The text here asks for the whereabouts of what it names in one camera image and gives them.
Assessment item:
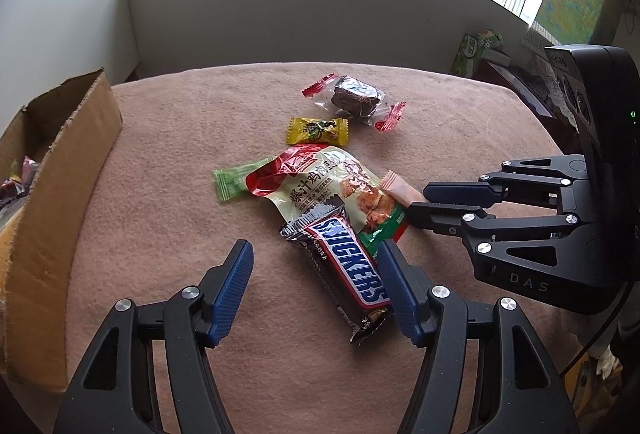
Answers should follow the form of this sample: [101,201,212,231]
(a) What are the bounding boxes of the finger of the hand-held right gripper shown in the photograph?
[423,155,588,215]
[406,201,596,265]

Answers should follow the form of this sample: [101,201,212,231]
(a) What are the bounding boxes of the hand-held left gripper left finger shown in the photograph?
[52,239,255,434]

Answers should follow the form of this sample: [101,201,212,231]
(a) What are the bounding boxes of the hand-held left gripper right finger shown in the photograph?
[377,239,581,434]

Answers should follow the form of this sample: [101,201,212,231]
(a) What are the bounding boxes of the pink candy packet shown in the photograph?
[375,170,426,205]

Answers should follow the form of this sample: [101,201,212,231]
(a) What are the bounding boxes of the brown chocolate bar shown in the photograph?
[278,204,393,345]

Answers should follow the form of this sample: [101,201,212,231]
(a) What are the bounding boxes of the green candy packet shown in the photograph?
[212,155,281,202]

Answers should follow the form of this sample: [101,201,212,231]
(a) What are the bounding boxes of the red and green snack packet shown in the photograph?
[247,145,411,255]

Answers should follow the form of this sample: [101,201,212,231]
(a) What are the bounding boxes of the yellow candy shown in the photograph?
[286,116,351,146]

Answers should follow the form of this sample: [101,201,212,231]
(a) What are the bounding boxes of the brown cardboard box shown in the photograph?
[0,68,123,392]

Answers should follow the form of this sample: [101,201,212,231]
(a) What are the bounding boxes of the dark wooden cabinet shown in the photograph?
[472,49,581,140]

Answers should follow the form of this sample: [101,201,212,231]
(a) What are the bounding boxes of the green carton box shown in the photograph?
[450,29,503,76]

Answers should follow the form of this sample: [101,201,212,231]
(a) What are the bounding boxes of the white lace cloth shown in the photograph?
[522,26,586,135]

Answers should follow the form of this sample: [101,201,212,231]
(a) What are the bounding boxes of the white fleece garment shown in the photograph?
[590,344,626,380]

